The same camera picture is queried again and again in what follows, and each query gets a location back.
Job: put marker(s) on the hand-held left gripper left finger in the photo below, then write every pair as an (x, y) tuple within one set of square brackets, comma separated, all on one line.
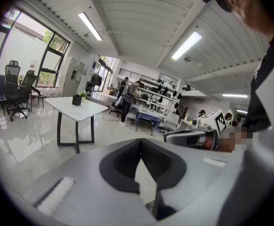
[(92, 187)]

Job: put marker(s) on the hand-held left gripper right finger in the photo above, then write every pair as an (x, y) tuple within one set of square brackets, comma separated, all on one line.
[(188, 173)]

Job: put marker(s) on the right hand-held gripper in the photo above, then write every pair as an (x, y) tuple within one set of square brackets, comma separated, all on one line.
[(217, 121)]

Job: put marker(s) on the black square pen holder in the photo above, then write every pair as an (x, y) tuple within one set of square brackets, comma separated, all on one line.
[(76, 100)]

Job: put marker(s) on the blue cloth covered table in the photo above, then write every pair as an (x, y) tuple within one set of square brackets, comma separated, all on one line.
[(148, 119)]

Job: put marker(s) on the white workbench shelving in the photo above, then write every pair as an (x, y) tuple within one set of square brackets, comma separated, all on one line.
[(155, 95)]

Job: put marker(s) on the long ceiling light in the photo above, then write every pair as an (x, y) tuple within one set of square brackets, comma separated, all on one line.
[(186, 45), (235, 95), (242, 111), (89, 26)]

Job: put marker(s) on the white rimmed office chair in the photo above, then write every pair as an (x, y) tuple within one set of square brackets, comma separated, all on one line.
[(119, 101)]

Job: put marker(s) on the white marble table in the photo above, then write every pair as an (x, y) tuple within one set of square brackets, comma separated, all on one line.
[(80, 110)]

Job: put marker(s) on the person's black printed shirt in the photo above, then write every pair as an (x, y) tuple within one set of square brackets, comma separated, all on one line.
[(259, 107)]

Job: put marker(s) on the potted green plant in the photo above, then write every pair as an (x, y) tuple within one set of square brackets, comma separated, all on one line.
[(83, 95)]

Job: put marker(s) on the row of clear water jugs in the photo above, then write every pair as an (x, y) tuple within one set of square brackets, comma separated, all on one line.
[(47, 92)]

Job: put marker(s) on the grey locker cabinet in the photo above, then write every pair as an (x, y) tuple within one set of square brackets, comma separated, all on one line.
[(72, 76)]

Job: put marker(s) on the black mesh office chair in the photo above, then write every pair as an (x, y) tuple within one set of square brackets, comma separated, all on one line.
[(12, 79), (29, 81)]

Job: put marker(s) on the black framed window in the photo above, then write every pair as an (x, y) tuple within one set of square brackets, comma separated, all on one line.
[(52, 62), (0, 43)]

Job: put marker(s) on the person's head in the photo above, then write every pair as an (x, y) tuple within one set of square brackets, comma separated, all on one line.
[(252, 15)]

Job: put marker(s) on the white red wall notice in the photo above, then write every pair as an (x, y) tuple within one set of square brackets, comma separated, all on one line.
[(34, 63)]

